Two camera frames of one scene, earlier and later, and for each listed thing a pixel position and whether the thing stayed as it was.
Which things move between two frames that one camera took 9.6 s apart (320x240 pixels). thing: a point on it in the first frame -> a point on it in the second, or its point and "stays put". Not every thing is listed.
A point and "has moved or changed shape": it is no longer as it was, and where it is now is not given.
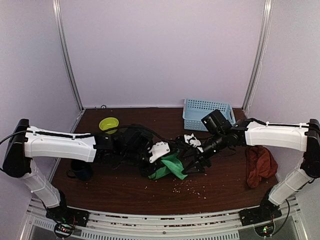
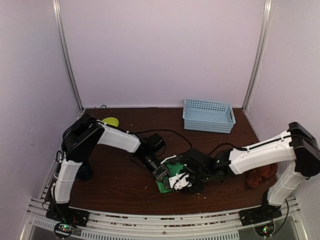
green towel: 173,165 has moved or changed shape
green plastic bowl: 108,122 stays put
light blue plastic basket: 195,110 stays put
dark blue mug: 82,170 stays put
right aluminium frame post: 265,34 stays put
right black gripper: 199,156 -> 195,189
